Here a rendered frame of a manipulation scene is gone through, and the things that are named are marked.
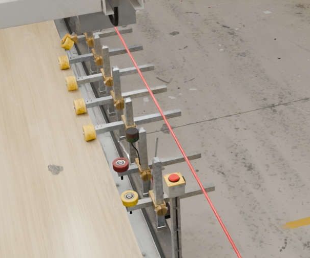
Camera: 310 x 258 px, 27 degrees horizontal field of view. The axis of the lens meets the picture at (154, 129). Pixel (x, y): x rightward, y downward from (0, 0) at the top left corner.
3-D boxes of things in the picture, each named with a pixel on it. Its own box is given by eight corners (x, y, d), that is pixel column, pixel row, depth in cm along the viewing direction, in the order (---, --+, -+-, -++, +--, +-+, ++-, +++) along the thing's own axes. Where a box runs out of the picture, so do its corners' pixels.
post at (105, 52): (114, 113, 388) (106, 43, 359) (115, 116, 385) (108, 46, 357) (108, 114, 387) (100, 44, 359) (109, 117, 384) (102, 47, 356)
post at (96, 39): (105, 100, 411) (98, 34, 383) (107, 103, 408) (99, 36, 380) (100, 101, 411) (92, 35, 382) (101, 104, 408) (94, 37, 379)
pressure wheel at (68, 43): (66, 46, 416) (73, 37, 414) (68, 52, 410) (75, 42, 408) (58, 43, 413) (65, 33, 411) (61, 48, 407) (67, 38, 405)
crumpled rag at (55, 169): (66, 170, 314) (65, 166, 312) (55, 176, 310) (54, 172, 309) (56, 162, 319) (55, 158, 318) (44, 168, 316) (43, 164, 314)
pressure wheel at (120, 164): (127, 172, 326) (126, 154, 319) (131, 182, 320) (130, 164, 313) (112, 175, 325) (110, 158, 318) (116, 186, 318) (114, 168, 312)
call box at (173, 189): (180, 185, 264) (179, 171, 260) (185, 196, 259) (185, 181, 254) (163, 189, 263) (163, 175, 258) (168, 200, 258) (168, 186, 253)
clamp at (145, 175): (144, 163, 327) (144, 155, 324) (152, 180, 317) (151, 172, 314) (133, 166, 326) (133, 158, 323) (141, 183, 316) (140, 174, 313)
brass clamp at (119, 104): (120, 95, 360) (119, 88, 357) (126, 109, 350) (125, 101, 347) (109, 98, 359) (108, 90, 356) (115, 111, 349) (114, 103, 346)
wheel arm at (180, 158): (199, 155, 330) (199, 148, 328) (201, 159, 328) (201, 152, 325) (117, 174, 322) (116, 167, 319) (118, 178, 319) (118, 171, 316)
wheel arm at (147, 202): (212, 188, 311) (212, 181, 308) (214, 192, 308) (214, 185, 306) (125, 208, 302) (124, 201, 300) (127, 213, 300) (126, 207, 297)
